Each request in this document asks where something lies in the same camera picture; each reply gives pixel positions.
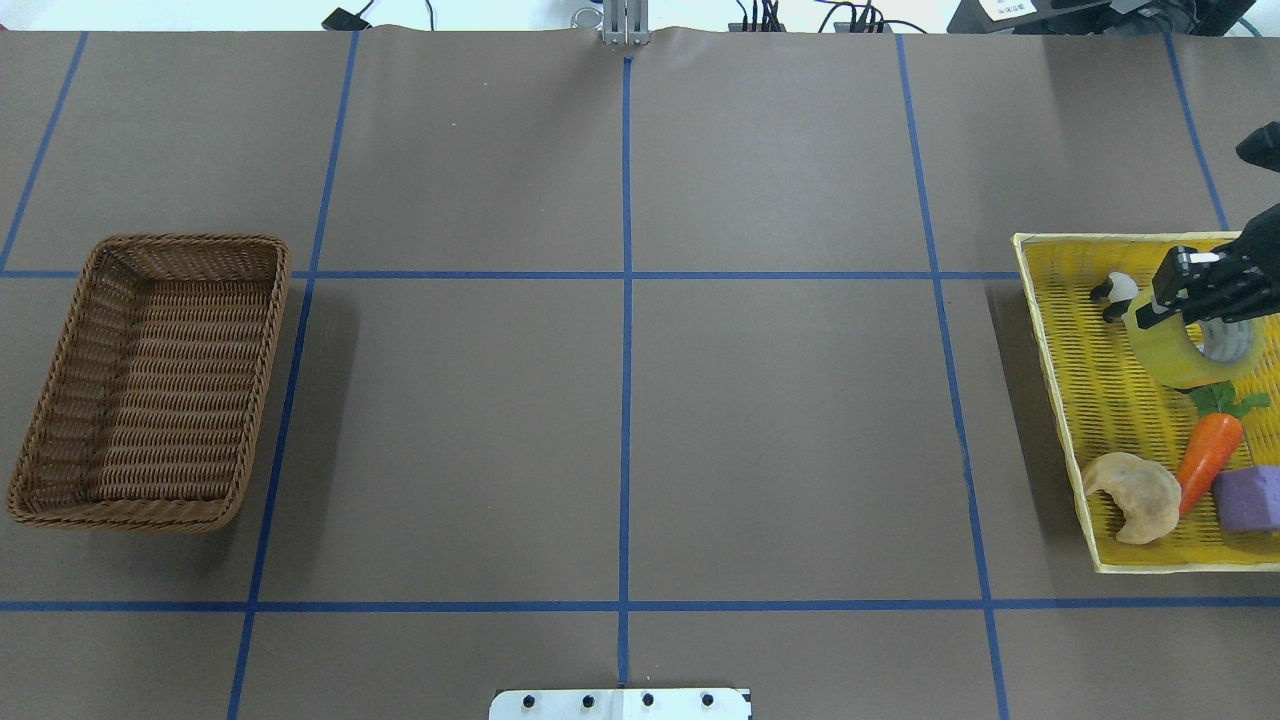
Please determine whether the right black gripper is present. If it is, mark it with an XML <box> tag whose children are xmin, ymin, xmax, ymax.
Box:
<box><xmin>1135</xmin><ymin>205</ymin><xmax>1279</xmax><ymax>331</ymax></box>

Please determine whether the clear yellow tape roll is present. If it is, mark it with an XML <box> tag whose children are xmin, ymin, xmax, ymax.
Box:
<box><xmin>1123</xmin><ymin>290</ymin><xmax>1266</xmax><ymax>389</ymax></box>

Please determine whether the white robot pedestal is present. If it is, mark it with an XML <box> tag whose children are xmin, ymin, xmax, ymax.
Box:
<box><xmin>488</xmin><ymin>687</ymin><xmax>754</xmax><ymax>719</ymax></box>

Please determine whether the toy carrot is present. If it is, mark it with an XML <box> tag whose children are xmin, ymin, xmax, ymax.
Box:
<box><xmin>1176</xmin><ymin>380</ymin><xmax>1272</xmax><ymax>516</ymax></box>

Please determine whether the panda figurine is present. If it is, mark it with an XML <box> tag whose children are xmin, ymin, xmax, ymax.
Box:
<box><xmin>1089</xmin><ymin>272</ymin><xmax>1140</xmax><ymax>324</ymax></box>

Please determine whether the purple foam block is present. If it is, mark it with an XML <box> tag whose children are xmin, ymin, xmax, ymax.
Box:
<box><xmin>1212</xmin><ymin>465</ymin><xmax>1279</xmax><ymax>532</ymax></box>

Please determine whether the yellow plastic basket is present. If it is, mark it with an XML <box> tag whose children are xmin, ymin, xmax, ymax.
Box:
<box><xmin>1012</xmin><ymin>231</ymin><xmax>1279</xmax><ymax>574</ymax></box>

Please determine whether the brown wicker basket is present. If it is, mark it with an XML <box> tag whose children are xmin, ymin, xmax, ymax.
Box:
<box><xmin>6</xmin><ymin>234</ymin><xmax>292</xmax><ymax>534</ymax></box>

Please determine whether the toy bread croissant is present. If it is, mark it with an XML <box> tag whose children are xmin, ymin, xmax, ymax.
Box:
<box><xmin>1082</xmin><ymin>452</ymin><xmax>1181</xmax><ymax>544</ymax></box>

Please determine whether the aluminium frame post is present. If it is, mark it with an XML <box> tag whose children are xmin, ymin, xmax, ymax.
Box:
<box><xmin>598</xmin><ymin>0</ymin><xmax>652</xmax><ymax>46</ymax></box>

